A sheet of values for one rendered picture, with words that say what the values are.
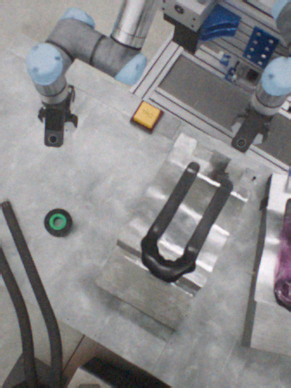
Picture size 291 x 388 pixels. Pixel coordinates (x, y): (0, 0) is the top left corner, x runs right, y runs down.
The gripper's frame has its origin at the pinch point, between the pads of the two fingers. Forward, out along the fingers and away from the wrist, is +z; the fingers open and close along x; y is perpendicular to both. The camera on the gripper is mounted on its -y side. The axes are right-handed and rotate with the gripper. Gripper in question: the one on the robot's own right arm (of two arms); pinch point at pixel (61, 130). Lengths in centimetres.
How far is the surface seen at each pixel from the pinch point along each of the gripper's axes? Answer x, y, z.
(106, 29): 6, 91, 95
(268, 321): -62, -43, 4
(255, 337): -59, -47, 4
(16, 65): 20.4, 24.6, 15.1
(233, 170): -50, -1, 9
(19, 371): 15, -72, 94
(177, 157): -33.0, -0.7, 6.1
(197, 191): -40.0, -10.1, 6.5
